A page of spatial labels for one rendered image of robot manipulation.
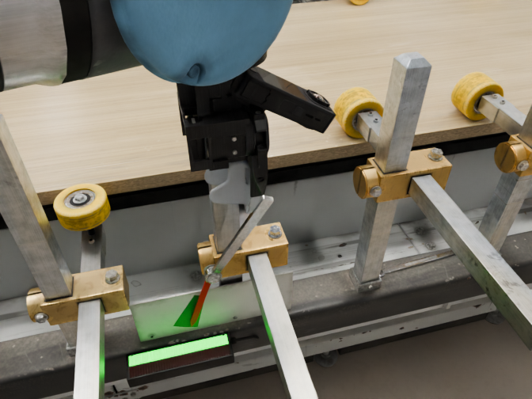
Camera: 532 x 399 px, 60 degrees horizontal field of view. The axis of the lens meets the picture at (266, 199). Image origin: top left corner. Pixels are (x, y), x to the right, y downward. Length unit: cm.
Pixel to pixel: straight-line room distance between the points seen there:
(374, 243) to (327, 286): 14
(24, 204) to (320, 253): 63
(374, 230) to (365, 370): 90
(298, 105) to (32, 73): 31
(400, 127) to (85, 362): 51
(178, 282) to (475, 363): 108
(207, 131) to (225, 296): 38
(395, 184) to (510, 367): 115
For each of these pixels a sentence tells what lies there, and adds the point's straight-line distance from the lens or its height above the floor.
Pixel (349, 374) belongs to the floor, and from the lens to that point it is 158.
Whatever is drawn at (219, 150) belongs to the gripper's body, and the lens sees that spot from 46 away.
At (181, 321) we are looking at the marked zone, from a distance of 79.
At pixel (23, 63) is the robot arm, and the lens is 18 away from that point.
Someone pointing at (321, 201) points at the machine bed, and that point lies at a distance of 98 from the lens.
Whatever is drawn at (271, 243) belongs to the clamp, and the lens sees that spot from 70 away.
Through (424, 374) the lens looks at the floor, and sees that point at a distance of 164.
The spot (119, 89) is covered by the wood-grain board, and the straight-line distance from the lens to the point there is 108.
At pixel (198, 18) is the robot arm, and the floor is 131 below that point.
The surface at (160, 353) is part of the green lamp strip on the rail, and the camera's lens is 80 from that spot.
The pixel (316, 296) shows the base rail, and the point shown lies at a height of 70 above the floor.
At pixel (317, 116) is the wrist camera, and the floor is 113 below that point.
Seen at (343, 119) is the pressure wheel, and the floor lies 95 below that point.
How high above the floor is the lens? 137
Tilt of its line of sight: 41 degrees down
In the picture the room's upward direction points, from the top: straight up
